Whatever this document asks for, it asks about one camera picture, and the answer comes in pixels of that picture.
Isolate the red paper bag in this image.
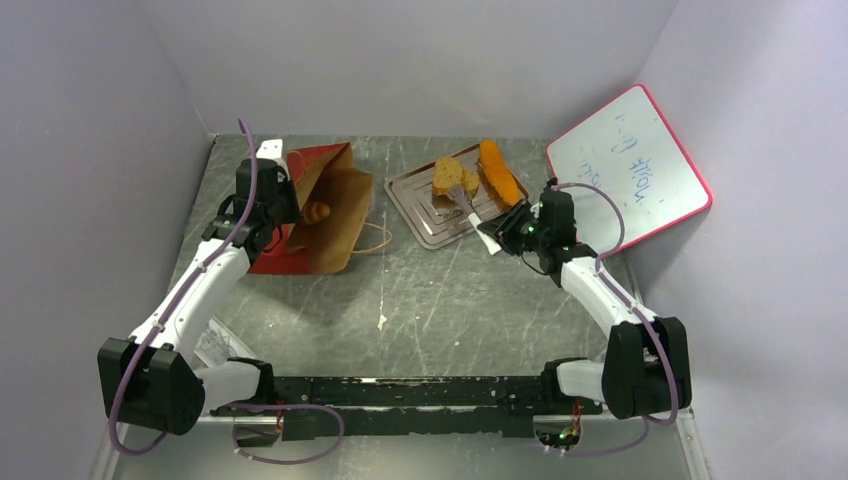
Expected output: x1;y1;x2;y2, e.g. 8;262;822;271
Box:
249;143;392;275

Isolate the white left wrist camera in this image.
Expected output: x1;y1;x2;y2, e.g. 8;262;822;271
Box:
256;138;289;174

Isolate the fake bread piece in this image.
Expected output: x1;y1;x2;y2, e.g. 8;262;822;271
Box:
431;156;464;196

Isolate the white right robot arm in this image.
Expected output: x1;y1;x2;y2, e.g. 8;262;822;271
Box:
477;187;692;424

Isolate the small striped fake bread roll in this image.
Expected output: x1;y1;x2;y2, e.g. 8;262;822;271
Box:
301;201;331;226

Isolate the round fake bread slice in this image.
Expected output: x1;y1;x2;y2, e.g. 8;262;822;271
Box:
462;169;481;198

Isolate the paper label sheet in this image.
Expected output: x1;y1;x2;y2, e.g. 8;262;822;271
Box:
194;317;256;367

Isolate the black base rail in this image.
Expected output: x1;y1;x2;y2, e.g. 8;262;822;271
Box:
210;366;602;441

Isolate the silver metal tray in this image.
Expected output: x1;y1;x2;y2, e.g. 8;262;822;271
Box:
385;142;510;250

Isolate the metal tongs white handle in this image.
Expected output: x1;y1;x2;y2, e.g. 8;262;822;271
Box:
447;183;501;256

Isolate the long orange fake bread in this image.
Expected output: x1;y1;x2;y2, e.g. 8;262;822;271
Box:
479;139;522;207

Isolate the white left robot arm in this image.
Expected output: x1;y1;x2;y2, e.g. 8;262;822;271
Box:
97;158;302;435

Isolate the pink framed whiteboard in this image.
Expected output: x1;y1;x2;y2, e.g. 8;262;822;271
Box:
547;84;713;253

